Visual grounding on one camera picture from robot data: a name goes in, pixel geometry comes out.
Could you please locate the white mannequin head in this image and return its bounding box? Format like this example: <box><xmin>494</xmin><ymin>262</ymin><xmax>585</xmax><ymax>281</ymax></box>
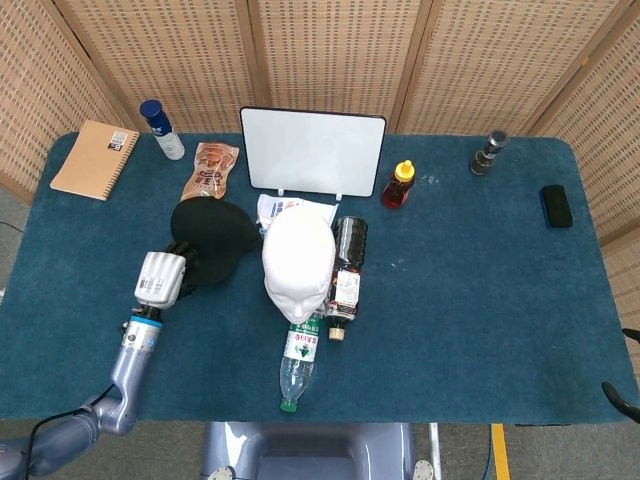
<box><xmin>261</xmin><ymin>207</ymin><xmax>336</xmax><ymax>324</ymax></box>

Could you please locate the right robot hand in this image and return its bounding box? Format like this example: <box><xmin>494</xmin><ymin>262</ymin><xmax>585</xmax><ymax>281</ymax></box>
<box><xmin>601</xmin><ymin>326</ymin><xmax>640</xmax><ymax>417</ymax></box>

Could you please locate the dark soy sauce bottle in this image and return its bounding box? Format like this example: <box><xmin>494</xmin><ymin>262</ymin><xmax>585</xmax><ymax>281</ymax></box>
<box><xmin>322</xmin><ymin>215</ymin><xmax>370</xmax><ymax>343</ymax></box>

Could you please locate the clear water bottle green label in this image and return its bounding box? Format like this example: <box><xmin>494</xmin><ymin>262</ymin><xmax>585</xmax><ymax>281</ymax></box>
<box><xmin>278</xmin><ymin>309</ymin><xmax>326</xmax><ymax>414</ymax></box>

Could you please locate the black eraser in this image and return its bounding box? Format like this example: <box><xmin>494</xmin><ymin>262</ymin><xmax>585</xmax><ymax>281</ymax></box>
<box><xmin>539</xmin><ymin>184</ymin><xmax>574</xmax><ymax>231</ymax></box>

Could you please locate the black cap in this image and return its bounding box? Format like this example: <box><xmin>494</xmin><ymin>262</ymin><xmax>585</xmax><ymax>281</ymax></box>
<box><xmin>170</xmin><ymin>197</ymin><xmax>262</xmax><ymax>286</ymax></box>

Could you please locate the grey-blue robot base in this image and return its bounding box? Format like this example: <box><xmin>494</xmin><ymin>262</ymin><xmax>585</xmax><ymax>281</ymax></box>
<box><xmin>199</xmin><ymin>421</ymin><xmax>417</xmax><ymax>480</ymax></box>

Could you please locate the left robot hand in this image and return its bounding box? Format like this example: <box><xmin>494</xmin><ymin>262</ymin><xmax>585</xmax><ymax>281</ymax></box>
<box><xmin>132</xmin><ymin>239</ymin><xmax>202</xmax><ymax>309</ymax></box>

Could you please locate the white plastic packet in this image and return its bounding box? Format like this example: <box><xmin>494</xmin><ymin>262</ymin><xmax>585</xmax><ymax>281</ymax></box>
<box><xmin>256</xmin><ymin>193</ymin><xmax>337</xmax><ymax>236</ymax></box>

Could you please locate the orange spout pouch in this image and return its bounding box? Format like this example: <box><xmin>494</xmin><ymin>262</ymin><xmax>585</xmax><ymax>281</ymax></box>
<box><xmin>179</xmin><ymin>141</ymin><xmax>240</xmax><ymax>204</ymax></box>

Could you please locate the blue table mat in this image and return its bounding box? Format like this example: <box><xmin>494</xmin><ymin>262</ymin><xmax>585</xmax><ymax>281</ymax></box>
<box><xmin>0</xmin><ymin>131</ymin><xmax>627</xmax><ymax>426</ymax></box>

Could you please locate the woven folding screen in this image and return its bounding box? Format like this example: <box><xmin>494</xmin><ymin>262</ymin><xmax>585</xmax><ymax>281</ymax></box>
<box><xmin>0</xmin><ymin>0</ymin><xmax>640</xmax><ymax>321</ymax></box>

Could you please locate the white bottle blue cap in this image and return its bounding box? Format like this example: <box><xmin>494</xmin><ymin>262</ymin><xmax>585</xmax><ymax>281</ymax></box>
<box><xmin>139</xmin><ymin>99</ymin><xmax>186</xmax><ymax>162</ymax></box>

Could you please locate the honey bottle yellow cap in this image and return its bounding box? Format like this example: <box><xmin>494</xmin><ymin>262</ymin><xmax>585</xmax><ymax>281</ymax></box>
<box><xmin>380</xmin><ymin>159</ymin><xmax>416</xmax><ymax>211</ymax></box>

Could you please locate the brown spiral notebook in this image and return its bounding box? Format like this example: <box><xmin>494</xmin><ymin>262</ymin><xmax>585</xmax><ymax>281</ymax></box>
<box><xmin>49</xmin><ymin>119</ymin><xmax>141</xmax><ymax>203</ymax></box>

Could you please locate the small white whiteboard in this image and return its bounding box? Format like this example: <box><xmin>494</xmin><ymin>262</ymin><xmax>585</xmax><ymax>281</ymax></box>
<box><xmin>239</xmin><ymin>106</ymin><xmax>388</xmax><ymax>202</ymax></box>

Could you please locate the white metal pole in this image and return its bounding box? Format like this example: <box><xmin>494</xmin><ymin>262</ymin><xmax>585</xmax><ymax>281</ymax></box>
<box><xmin>427</xmin><ymin>422</ymin><xmax>444</xmax><ymax>480</ymax></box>

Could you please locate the glass pepper grinder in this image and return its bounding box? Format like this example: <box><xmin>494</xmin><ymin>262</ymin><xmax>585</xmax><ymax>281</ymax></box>
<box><xmin>468</xmin><ymin>129</ymin><xmax>509</xmax><ymax>177</ymax></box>

